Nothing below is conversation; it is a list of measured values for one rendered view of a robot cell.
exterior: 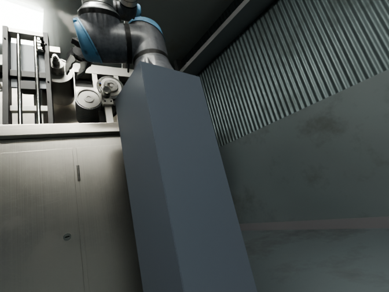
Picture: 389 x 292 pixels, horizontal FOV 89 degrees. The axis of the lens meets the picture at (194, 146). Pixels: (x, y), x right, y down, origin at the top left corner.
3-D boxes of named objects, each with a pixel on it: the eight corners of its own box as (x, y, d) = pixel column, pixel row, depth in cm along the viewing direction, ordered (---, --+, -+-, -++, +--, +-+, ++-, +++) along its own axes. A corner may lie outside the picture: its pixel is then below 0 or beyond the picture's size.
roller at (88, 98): (76, 107, 102) (74, 87, 105) (78, 127, 123) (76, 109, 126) (102, 108, 108) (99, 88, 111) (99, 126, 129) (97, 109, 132)
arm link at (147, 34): (173, 49, 62) (164, 15, 65) (128, 46, 57) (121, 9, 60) (165, 73, 73) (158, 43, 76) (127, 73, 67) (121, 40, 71)
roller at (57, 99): (41, 81, 99) (40, 57, 102) (48, 105, 120) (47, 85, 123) (74, 83, 106) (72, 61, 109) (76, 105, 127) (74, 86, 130)
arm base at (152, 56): (189, 79, 62) (182, 53, 64) (144, 68, 52) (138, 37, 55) (165, 102, 73) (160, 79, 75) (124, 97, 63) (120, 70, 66)
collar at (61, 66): (48, 68, 97) (47, 57, 98) (50, 75, 102) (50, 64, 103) (64, 69, 100) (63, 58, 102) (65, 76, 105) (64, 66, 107)
